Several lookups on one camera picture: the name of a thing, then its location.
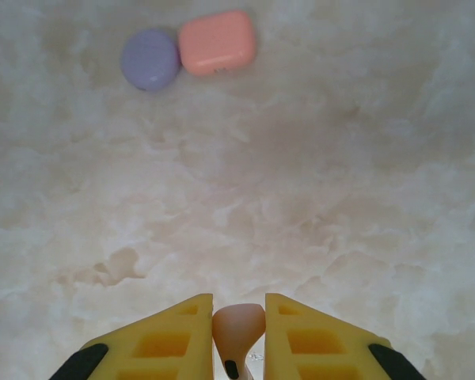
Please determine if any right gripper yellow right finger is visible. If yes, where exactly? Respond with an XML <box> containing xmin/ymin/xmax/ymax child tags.
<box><xmin>264</xmin><ymin>292</ymin><xmax>425</xmax><ymax>380</ymax></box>

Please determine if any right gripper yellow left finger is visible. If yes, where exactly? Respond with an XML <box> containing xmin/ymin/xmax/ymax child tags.
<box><xmin>49</xmin><ymin>292</ymin><xmax>215</xmax><ymax>380</ymax></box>

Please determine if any pale beige earbud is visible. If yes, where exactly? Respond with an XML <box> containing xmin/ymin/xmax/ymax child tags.
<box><xmin>212</xmin><ymin>302</ymin><xmax>268</xmax><ymax>380</ymax></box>

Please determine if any purple round charging case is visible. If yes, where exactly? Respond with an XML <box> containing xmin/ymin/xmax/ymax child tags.
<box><xmin>119</xmin><ymin>27</ymin><xmax>181</xmax><ymax>93</ymax></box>

